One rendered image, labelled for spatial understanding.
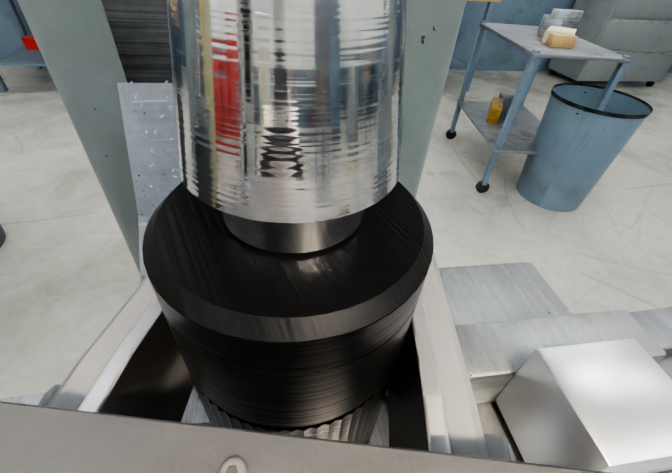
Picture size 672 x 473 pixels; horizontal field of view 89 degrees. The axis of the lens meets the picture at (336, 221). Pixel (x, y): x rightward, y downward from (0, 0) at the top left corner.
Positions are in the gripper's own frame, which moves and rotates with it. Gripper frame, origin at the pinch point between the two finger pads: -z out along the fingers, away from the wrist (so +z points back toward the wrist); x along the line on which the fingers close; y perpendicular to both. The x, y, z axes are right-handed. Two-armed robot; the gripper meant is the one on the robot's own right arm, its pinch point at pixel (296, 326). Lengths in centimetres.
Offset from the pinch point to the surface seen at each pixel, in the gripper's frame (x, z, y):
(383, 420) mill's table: -5.6, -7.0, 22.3
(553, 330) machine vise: -14.8, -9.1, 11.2
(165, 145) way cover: 20.2, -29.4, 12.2
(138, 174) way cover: 23.0, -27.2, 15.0
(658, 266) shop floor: -164, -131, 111
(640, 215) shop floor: -182, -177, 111
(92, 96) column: 27.9, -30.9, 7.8
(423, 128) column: -10.5, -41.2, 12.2
